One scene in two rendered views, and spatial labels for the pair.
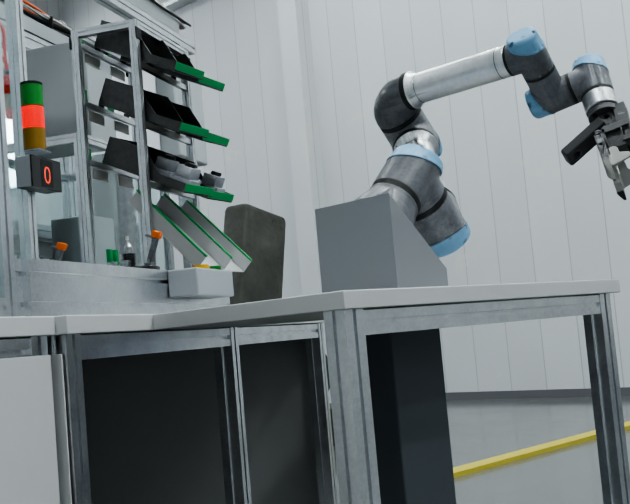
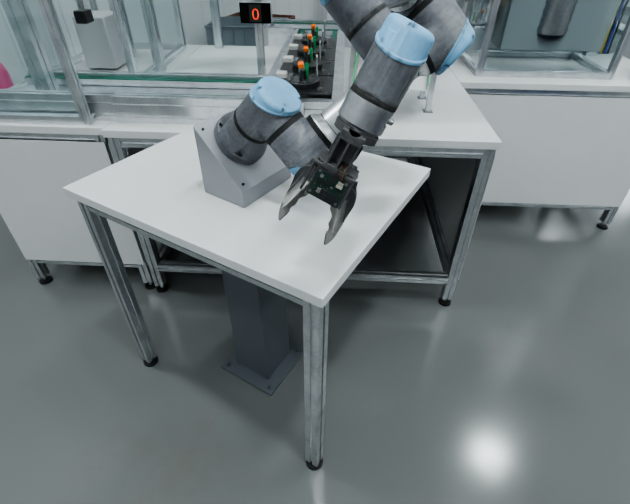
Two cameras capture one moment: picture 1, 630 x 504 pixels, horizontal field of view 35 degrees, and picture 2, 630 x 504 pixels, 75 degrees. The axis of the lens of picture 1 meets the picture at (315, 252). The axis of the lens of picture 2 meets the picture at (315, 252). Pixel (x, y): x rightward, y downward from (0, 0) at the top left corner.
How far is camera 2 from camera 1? 2.48 m
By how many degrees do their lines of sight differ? 83
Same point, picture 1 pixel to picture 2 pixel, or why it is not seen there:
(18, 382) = (84, 150)
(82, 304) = (160, 116)
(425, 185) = (250, 123)
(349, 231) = not seen: hidden behind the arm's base
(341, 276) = not seen: hidden behind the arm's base
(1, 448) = (79, 170)
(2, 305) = (78, 120)
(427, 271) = (225, 188)
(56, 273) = (136, 102)
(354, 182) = not seen: outside the picture
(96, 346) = (138, 142)
